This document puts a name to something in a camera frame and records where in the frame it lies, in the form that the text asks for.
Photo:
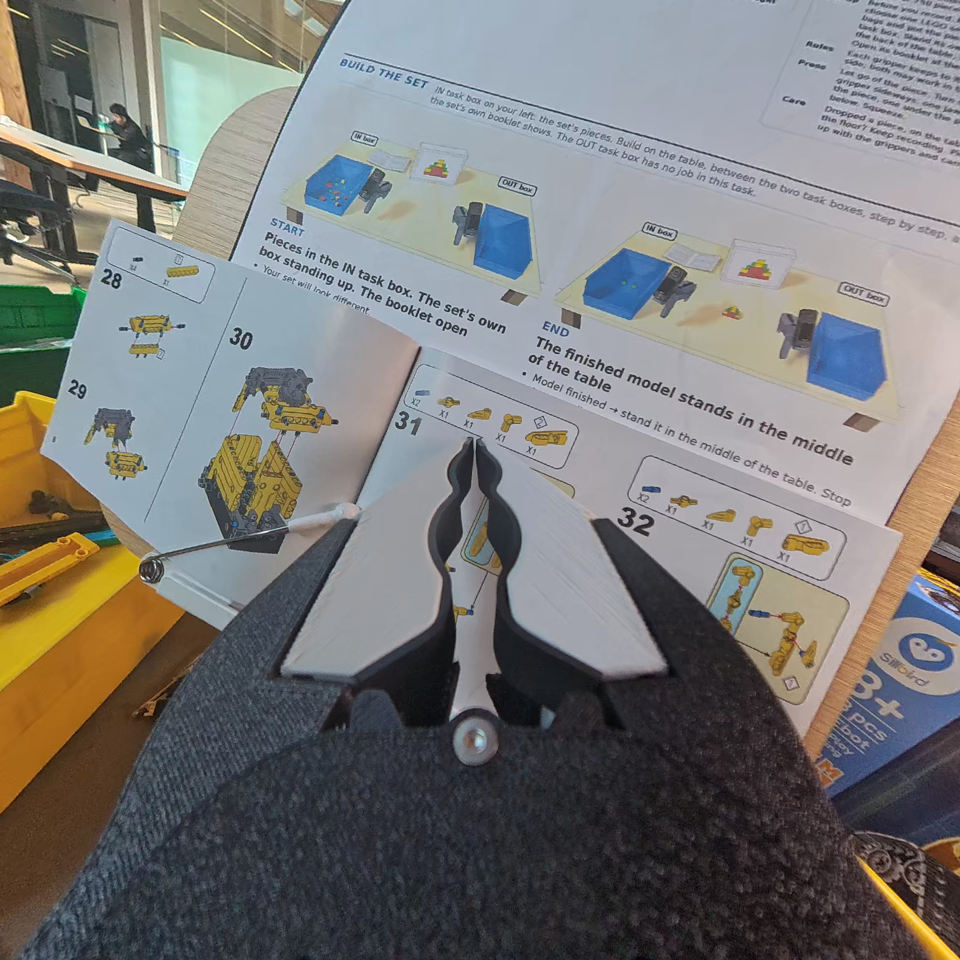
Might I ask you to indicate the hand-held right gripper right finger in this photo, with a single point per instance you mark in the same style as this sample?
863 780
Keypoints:
577 600

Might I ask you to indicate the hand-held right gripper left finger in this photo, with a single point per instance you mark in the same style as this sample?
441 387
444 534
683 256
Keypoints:
367 600

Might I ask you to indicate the lego instruction booklet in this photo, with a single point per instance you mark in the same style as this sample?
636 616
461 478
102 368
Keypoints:
187 390

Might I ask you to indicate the orange lego beam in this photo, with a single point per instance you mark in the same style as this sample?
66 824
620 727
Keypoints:
45 566

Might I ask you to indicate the yellow plastic parts bin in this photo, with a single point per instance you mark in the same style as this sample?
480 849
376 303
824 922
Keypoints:
75 660

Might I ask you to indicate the blue robot kit box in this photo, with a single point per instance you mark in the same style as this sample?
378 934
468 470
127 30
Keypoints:
900 675

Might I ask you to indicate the printed task sheet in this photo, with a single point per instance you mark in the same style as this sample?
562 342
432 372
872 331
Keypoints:
600 225

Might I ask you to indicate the green plastic bin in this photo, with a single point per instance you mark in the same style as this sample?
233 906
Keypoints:
37 315

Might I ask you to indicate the instruction booklet on stand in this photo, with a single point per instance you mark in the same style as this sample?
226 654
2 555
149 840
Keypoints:
232 165

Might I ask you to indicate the background wooden desk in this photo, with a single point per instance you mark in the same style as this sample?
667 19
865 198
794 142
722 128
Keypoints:
90 161

